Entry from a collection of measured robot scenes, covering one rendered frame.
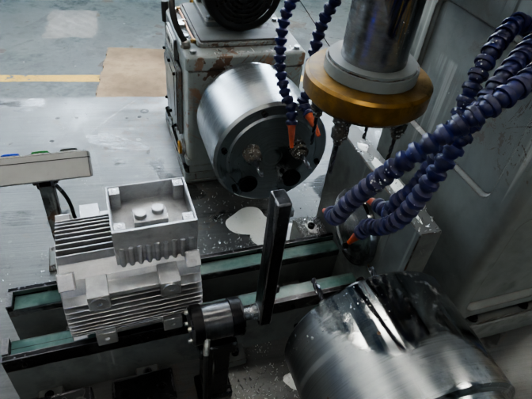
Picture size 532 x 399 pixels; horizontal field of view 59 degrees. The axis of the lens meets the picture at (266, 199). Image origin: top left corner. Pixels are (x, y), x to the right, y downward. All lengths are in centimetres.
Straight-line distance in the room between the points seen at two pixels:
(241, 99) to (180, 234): 36
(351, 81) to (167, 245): 34
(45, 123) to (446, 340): 127
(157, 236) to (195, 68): 50
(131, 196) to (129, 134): 72
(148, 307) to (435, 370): 41
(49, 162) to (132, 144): 53
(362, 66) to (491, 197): 30
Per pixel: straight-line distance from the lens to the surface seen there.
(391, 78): 64
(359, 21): 64
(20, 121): 159
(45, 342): 87
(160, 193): 77
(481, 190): 82
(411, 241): 76
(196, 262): 72
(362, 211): 86
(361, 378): 58
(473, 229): 83
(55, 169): 94
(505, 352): 113
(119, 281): 72
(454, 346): 61
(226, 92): 100
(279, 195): 58
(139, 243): 70
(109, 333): 77
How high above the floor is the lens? 163
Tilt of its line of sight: 42 degrees down
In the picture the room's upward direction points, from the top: 7 degrees clockwise
